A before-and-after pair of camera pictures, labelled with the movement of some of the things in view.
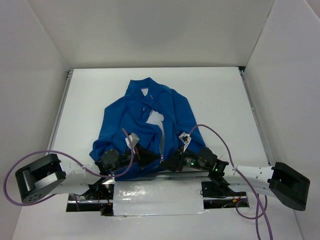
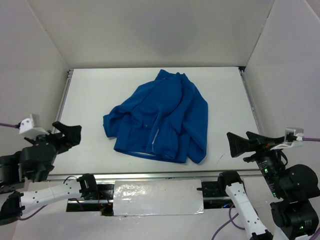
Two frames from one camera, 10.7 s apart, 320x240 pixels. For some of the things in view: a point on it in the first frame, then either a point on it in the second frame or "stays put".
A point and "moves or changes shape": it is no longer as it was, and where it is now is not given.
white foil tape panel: x=154 y=197 stays put
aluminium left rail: x=67 y=85 stays put
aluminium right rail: x=244 y=78 stays put
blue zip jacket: x=150 y=118 moves or changes shape
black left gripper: x=139 y=153 -> x=53 y=139
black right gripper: x=178 y=160 -> x=258 y=150
